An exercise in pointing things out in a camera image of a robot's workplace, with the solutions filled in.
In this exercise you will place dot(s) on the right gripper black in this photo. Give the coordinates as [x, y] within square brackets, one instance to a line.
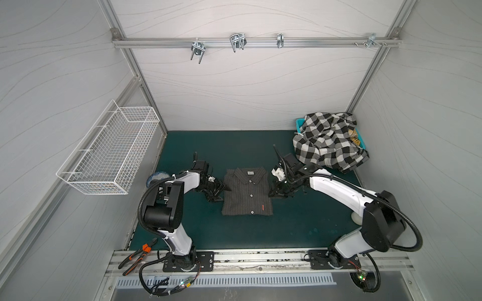
[280, 186]

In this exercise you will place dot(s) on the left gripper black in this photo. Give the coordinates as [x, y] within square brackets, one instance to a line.
[219, 187]

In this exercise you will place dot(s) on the dark grey pinstripe shirt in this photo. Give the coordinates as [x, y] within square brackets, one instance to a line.
[247, 192]

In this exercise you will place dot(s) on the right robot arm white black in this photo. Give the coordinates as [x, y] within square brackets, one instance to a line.
[383, 225]

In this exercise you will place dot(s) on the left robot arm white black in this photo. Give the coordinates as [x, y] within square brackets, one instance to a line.
[161, 207]

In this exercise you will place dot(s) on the black white checked shirt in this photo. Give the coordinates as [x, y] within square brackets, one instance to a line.
[326, 139]

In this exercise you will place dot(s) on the teal plastic basket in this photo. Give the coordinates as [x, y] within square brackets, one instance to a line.
[299, 123]

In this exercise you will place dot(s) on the blue white ceramic bowl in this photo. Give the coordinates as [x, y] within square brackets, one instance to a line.
[157, 176]

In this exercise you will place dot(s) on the yellow patterned cloth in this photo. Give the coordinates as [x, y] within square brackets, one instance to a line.
[356, 138]

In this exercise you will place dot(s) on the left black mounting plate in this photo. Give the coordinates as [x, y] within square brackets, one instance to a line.
[203, 261]

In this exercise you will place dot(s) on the black mounting plate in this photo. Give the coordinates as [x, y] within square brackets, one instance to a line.
[203, 261]
[320, 259]

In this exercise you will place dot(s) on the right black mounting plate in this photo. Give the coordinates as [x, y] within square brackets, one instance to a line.
[320, 259]

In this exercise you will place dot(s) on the orange black pliers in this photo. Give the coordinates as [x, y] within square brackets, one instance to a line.
[137, 257]

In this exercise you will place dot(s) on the metal double hook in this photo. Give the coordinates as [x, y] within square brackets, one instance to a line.
[238, 41]

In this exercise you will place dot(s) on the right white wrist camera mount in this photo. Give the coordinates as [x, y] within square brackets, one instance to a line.
[279, 173]

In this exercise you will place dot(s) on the white slotted cable duct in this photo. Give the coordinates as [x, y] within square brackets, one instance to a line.
[235, 280]

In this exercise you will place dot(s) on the white wire basket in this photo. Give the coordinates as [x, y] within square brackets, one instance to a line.
[108, 157]

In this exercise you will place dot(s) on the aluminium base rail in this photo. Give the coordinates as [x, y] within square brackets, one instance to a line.
[274, 260]

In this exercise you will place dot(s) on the horizontal aluminium rail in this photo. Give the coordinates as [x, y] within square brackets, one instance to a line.
[218, 43]

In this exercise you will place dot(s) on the metal bracket with bolts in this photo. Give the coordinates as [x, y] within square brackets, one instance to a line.
[371, 42]

